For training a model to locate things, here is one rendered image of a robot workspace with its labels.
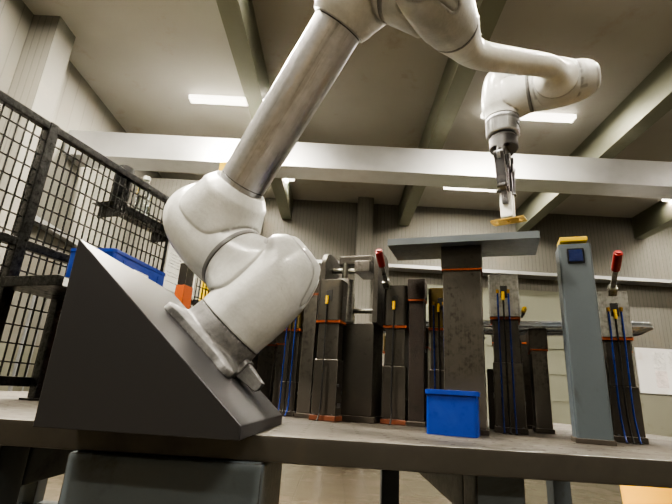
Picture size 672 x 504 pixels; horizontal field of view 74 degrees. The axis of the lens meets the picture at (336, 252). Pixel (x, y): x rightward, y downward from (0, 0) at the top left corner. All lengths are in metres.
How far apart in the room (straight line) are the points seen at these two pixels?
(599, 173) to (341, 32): 5.59
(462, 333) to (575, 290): 0.27
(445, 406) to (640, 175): 5.77
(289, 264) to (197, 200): 0.24
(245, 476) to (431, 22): 0.79
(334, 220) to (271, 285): 8.12
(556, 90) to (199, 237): 0.93
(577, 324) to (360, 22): 0.79
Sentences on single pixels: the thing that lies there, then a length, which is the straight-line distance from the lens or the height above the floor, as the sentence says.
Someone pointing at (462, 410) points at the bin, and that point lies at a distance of 1.02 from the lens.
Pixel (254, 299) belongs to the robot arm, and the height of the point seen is 0.92.
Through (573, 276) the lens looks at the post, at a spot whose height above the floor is 1.06.
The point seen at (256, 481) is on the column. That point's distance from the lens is 0.77.
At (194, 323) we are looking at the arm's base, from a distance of 0.87.
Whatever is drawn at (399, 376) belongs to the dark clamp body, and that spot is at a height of 0.82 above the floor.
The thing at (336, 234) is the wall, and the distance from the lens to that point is 8.84.
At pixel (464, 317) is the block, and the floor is 0.96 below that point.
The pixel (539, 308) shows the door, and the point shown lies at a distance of 9.22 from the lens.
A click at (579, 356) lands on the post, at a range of 1.15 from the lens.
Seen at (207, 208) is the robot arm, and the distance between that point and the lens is 0.94.
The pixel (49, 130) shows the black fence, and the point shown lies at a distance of 1.75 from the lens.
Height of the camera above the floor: 0.76
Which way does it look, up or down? 18 degrees up
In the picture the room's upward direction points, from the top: 4 degrees clockwise
